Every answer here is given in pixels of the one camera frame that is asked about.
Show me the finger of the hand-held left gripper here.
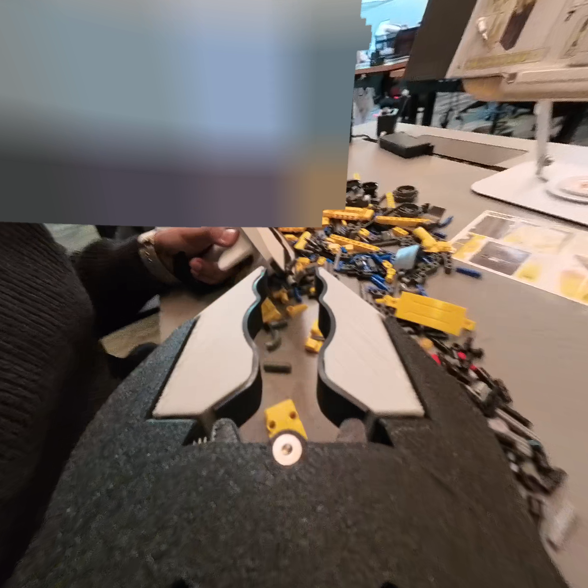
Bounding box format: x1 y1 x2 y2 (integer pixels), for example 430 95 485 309
242 227 288 277
271 227 298 270

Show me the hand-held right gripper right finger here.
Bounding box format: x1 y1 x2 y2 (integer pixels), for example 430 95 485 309
316 268 425 430

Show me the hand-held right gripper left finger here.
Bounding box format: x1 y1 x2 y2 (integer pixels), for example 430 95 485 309
152 268 269 432

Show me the pile of plastic building parts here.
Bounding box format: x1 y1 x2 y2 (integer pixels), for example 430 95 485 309
259 175 579 549

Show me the person's left forearm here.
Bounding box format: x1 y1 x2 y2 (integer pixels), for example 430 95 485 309
69 232 177 338

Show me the person's left hand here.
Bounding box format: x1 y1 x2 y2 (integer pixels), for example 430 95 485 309
154 227 240 285

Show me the silver wristwatch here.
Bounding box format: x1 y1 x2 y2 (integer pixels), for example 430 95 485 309
137 228 180 283

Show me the yellow square brick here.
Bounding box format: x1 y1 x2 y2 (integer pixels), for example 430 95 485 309
264 399 307 440

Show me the black power brick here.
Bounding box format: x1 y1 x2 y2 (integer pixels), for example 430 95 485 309
379 132 435 159

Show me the yellow sticker sheet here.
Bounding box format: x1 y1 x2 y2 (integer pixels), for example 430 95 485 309
448 210 588 306

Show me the person's black knit sweater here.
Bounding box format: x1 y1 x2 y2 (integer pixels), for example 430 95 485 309
0 223 159 543

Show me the white book stand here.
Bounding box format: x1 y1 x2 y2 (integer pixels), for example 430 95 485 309
462 64 588 214

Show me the dark backing panel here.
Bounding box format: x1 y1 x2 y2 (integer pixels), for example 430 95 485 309
403 0 478 82

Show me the open instruction booklet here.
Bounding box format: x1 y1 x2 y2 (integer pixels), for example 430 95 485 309
446 0 588 79

